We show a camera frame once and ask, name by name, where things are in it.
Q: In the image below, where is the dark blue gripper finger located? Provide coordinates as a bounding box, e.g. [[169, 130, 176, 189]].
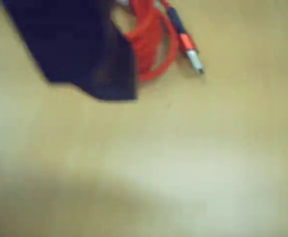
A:
[[1, 0, 139, 101]]

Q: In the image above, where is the red braided charging cable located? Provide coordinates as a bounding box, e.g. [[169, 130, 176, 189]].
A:
[[114, 0, 206, 84]]

